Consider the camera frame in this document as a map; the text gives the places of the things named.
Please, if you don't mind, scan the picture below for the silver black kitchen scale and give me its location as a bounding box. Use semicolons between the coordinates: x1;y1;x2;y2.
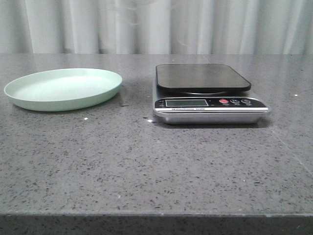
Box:
153;64;271;124

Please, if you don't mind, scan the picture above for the light green round plate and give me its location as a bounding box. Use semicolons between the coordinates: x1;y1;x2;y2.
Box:
4;68;122;112

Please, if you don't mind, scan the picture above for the white pleated curtain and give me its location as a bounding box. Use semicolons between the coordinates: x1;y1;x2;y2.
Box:
0;0;313;54

